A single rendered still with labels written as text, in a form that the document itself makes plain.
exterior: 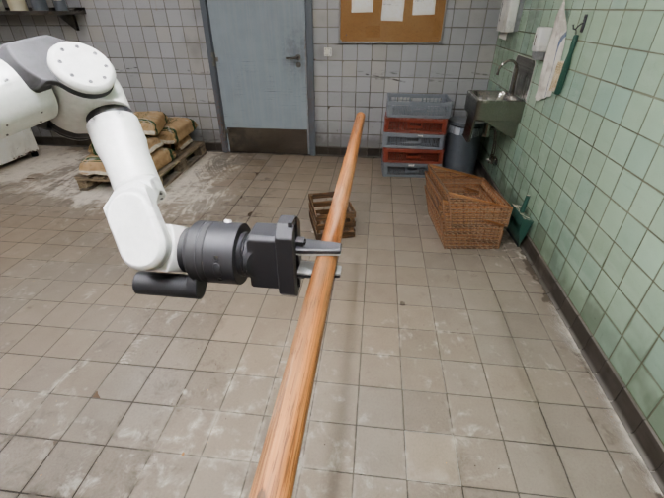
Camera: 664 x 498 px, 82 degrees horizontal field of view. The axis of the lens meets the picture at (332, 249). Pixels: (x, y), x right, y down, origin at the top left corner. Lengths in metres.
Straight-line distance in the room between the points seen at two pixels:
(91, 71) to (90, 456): 1.57
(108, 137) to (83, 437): 1.55
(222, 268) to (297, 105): 4.10
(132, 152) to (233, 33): 4.06
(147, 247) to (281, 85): 4.09
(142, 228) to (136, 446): 1.42
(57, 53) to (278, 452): 0.55
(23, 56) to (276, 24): 3.95
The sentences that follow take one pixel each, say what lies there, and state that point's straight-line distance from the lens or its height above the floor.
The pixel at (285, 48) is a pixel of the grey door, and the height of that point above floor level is 1.13.
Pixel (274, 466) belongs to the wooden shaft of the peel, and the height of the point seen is 1.21.
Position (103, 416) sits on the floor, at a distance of 2.04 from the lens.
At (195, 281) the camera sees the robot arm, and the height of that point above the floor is 1.17.
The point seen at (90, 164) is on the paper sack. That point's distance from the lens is 4.28.
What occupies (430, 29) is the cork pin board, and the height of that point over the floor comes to 1.31.
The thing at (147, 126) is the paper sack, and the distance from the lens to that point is 4.15.
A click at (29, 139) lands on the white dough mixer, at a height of 0.20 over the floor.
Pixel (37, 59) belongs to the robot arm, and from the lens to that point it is 0.66.
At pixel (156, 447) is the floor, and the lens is 1.86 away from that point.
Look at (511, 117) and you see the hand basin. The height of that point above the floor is 0.76.
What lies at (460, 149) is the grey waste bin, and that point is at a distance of 4.12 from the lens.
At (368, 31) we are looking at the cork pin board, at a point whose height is 1.29.
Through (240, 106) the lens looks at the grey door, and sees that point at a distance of 4.74.
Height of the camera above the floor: 1.49
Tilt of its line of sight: 32 degrees down
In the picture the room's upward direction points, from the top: straight up
